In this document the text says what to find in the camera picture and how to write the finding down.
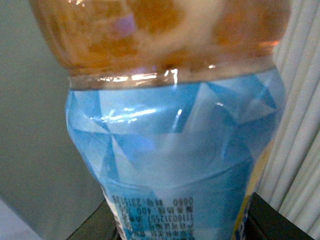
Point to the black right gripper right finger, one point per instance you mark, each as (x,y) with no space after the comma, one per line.
(265,223)

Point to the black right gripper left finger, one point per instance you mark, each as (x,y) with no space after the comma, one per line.
(100,225)

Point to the tea bottle with blue label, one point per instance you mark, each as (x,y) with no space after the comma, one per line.
(173,106)

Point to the white vertical curtain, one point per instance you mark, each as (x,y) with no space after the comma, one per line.
(291,179)

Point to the white blue chest freezer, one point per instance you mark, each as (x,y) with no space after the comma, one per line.
(14,226)

